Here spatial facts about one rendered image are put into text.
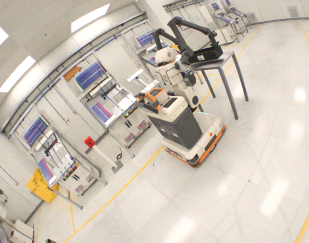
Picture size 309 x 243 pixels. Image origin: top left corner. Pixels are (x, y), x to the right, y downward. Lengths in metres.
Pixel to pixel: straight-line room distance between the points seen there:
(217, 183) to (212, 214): 0.33
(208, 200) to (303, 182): 0.96
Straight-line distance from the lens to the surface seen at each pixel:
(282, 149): 1.66
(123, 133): 2.66
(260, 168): 1.53
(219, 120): 1.71
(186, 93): 1.53
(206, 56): 1.77
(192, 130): 1.43
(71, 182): 2.91
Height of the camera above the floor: 1.35
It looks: 27 degrees down
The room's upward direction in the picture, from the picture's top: 37 degrees counter-clockwise
